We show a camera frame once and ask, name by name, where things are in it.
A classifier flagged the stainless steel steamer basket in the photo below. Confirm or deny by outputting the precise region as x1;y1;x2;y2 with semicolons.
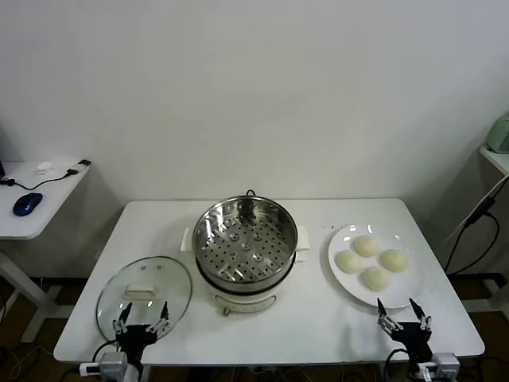
192;195;298;290

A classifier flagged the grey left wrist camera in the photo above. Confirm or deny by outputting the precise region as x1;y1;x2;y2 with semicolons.
79;351;129;377

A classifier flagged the black looping power cable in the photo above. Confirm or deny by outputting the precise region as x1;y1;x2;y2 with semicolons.
442;212;500;276

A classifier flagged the dark monitor edge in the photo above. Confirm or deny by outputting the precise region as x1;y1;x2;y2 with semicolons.
0;123;7;180

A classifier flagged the black power adapter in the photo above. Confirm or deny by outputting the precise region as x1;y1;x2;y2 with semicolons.
467;197;497;224

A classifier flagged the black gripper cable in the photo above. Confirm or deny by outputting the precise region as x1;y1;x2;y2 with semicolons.
92;339;120;364
383;348;410;382

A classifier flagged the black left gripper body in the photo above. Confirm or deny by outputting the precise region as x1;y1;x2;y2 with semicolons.
115;323;159;364

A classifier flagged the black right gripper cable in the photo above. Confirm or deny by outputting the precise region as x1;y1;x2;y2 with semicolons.
383;348;410;382

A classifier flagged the white shelf board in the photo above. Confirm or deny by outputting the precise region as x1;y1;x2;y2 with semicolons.
479;145;509;176

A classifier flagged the pale green appliance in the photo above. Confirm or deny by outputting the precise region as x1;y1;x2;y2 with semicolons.
485;112;509;154

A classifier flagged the white steamed baozi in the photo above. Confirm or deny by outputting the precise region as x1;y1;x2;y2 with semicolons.
353;235;381;258
359;265;390;291
379;248;410;275
336;249;363;275

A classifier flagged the white round plate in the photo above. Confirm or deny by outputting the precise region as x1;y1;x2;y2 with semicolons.
327;224;425;310

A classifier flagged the blue computer mouse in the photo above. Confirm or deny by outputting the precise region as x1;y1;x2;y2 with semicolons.
12;192;44;217

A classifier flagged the white slanted strip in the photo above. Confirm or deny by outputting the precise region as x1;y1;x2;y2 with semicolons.
444;173;509;244

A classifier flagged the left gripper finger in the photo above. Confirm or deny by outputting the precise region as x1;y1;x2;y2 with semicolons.
146;301;170;333
111;302;133;333

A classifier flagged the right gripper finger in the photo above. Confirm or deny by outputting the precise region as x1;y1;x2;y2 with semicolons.
376;298;402;333
410;298;433;332

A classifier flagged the black desk cable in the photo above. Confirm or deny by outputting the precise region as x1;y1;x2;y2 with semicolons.
0;169;79;191

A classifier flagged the white side desk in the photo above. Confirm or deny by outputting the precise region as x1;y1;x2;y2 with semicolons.
0;161;92;343

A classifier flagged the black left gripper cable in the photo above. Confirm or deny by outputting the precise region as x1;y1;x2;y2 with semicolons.
92;339;120;364

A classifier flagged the round glass pot lid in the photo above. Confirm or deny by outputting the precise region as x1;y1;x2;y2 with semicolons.
95;255;194;344

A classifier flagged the silver black cable adapter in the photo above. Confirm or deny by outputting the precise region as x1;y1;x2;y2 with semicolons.
65;158;91;176

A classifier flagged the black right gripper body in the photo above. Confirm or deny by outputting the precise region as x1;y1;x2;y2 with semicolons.
390;322;435;364

